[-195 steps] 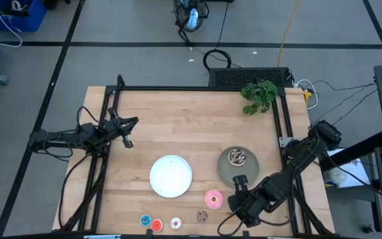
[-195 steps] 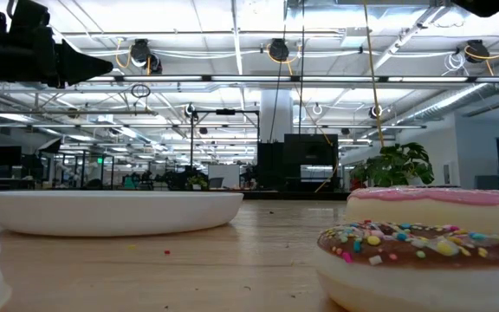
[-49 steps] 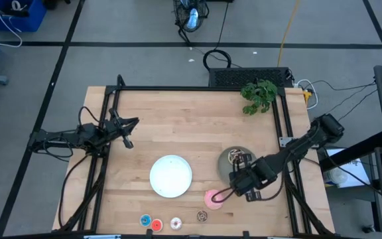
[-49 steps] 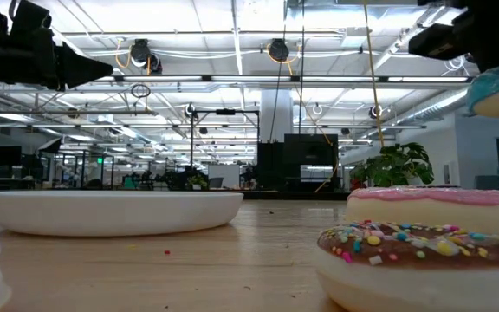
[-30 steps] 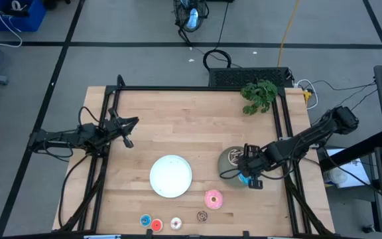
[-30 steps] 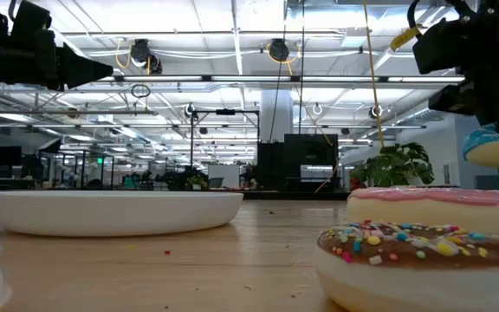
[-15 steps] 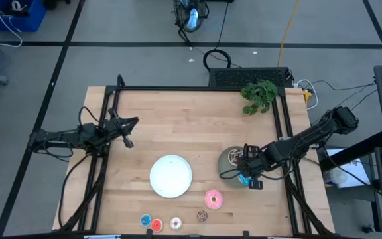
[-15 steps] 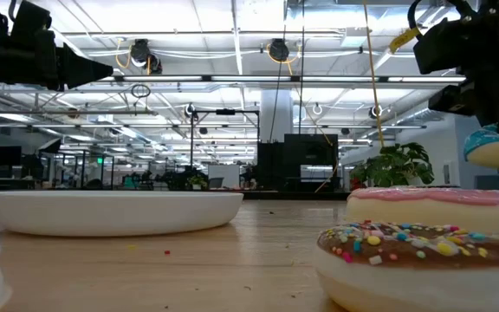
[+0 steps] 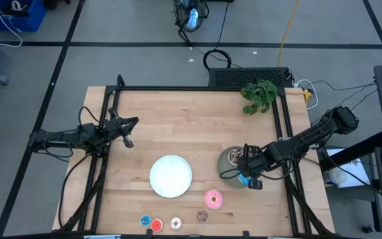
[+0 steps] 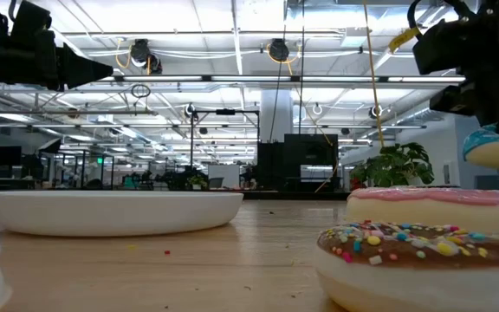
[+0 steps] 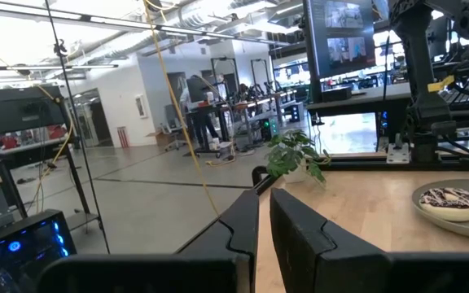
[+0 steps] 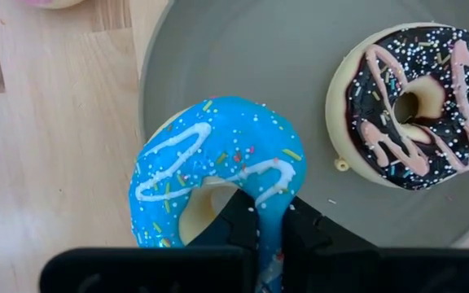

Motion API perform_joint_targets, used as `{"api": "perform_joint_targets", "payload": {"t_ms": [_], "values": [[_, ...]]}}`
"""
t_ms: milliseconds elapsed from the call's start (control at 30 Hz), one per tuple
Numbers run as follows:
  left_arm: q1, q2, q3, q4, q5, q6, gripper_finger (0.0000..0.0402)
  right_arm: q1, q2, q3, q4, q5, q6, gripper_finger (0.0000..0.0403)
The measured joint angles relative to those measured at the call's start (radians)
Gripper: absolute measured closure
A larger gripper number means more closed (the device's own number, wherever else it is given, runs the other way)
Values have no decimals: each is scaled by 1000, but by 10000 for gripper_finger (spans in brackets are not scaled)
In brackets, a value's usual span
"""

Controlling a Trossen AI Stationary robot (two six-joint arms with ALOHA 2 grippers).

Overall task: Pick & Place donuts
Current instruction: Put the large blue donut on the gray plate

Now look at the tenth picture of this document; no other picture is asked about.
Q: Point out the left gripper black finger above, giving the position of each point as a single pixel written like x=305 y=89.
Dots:
x=80 y=67

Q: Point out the large blue frosted donut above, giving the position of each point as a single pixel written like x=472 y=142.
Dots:
x=492 y=156

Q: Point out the large pink frosted donut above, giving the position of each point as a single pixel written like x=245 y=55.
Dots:
x=427 y=212

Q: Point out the dark background monitor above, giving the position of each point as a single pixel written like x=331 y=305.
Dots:
x=6 y=156

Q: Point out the green potted plant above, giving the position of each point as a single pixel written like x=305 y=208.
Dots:
x=397 y=169

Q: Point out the white round plate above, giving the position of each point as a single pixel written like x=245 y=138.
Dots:
x=111 y=214

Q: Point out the small background plant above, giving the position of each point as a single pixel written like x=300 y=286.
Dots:
x=197 y=182

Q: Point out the long ceiling light bar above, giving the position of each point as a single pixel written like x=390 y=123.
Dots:
x=249 y=78

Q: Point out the small chocolate sprinkled donut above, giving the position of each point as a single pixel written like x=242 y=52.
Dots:
x=405 y=281

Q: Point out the black computer case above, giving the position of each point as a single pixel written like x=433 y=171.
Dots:
x=297 y=151

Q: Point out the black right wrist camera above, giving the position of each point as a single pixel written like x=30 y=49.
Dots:
x=444 y=47

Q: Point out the black background rig frame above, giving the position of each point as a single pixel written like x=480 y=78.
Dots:
x=192 y=143

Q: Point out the black aluminium table frame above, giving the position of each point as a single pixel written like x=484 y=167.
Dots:
x=293 y=195

